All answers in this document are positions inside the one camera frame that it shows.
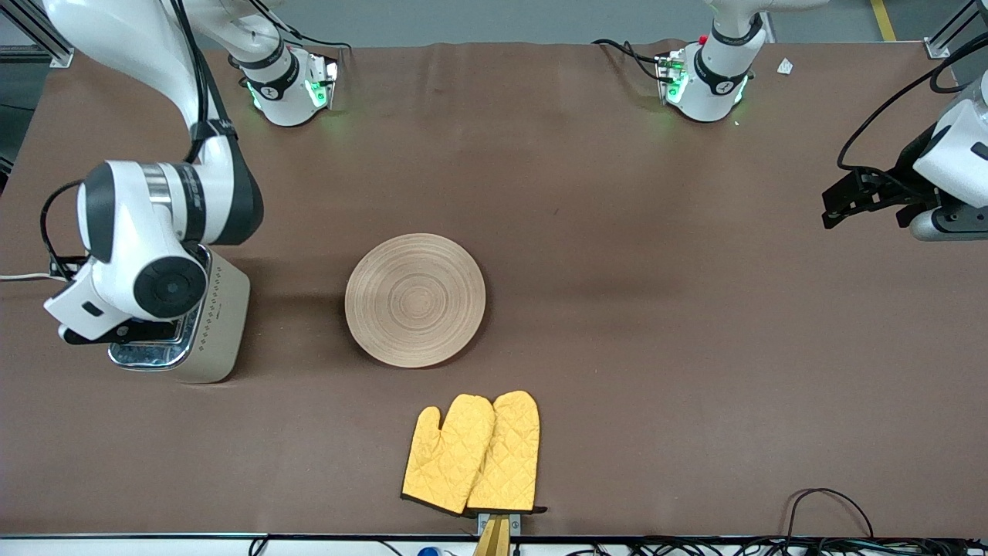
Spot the black left arm base cable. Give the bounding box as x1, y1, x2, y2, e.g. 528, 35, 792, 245
592, 39, 674, 83

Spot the black arm base cable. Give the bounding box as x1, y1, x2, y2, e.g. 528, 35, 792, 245
255, 0, 352, 52
592, 39, 674, 83

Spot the round wooden plate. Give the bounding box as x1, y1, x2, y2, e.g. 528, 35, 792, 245
344, 233, 487, 369

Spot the brown table mat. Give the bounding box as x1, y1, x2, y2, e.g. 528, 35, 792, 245
0, 40, 988, 539

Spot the yellow quilted oven mitt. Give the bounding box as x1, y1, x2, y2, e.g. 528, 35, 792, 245
465, 390, 547, 516
401, 394, 496, 517

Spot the aluminium frame profile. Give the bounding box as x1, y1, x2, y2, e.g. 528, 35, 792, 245
925, 0, 988, 59
0, 0, 105, 69

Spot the beige chrome two-slot toaster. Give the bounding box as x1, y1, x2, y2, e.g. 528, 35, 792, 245
108, 243, 252, 385

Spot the black right arm base cable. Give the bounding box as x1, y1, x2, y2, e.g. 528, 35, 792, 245
255, 0, 352, 52

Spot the black looped cable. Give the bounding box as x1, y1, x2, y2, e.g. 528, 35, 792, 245
783, 488, 877, 541

